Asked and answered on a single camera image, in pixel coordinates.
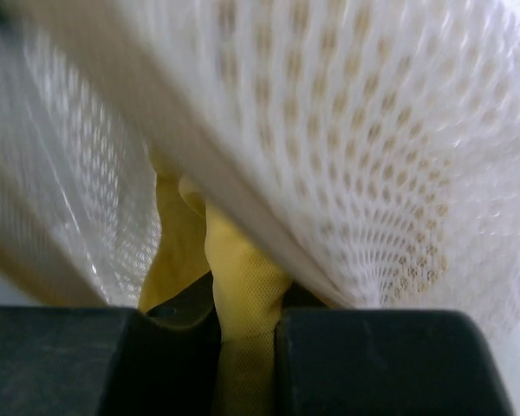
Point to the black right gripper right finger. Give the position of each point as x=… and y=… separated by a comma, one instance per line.
x=382, y=362

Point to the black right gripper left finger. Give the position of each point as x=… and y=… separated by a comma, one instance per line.
x=111, y=361

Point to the round mesh laundry bag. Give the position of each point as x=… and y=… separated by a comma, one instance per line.
x=369, y=149

